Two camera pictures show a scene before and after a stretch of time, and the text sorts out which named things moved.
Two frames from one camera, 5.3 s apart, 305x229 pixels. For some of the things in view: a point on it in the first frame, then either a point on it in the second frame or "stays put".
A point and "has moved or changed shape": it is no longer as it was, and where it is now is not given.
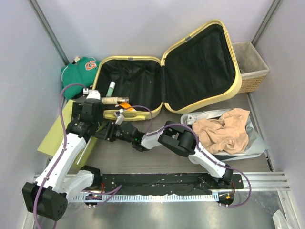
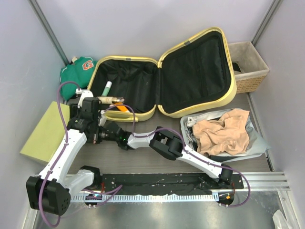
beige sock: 228,134 stays put
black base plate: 163,183 stays put
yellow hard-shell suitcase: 202,68 stays put
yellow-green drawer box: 54,140 has moved or changed shape
